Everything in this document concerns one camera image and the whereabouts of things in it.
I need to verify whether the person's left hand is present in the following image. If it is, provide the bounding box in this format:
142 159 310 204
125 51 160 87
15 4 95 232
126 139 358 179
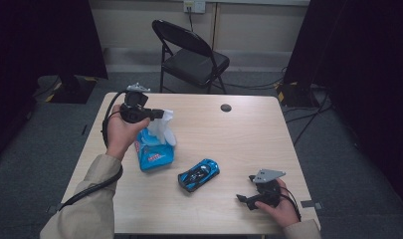
104 104 151 162

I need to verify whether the black folding chair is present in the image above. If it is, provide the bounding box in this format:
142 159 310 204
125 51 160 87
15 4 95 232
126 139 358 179
151 19 231 96

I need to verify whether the right hand-held gripper cable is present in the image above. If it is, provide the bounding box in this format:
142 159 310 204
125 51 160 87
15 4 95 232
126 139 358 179
278 185 303 223

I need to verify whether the black floor cable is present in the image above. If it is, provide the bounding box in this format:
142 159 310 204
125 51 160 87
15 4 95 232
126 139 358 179
284 89 334 147
211 67 287 92

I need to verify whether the black curtain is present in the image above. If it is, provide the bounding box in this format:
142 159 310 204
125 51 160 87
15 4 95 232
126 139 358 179
0 0 109 167
283 0 403 214

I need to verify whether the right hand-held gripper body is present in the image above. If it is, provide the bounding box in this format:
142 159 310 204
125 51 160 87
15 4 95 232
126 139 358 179
251 168 287 208

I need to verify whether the grey tape strip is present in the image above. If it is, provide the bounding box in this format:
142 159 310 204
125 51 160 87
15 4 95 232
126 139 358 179
300 199 323 210
46 203 64 214

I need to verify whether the blue toy car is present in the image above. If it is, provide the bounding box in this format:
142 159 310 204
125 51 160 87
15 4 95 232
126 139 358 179
177 157 221 194

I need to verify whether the blue wet wipes pack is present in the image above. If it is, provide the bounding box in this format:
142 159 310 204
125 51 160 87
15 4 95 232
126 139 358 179
133 126 178 173

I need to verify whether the white wet wipe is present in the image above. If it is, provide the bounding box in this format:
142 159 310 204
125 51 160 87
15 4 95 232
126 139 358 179
147 109 175 146

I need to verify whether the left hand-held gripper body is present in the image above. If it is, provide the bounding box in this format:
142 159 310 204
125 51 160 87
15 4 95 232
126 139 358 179
119 82 154 124

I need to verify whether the black plugged wall cable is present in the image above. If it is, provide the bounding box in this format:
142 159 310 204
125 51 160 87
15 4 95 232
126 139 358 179
187 5 195 33

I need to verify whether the person's right hand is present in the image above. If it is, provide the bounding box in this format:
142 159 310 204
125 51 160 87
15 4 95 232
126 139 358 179
254 177 302 229

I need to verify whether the black stand base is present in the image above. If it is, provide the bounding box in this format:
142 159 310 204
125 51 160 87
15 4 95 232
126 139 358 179
36 74 100 105
275 81 323 109

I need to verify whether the white wall socket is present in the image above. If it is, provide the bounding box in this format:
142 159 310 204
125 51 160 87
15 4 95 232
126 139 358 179
183 0 207 15

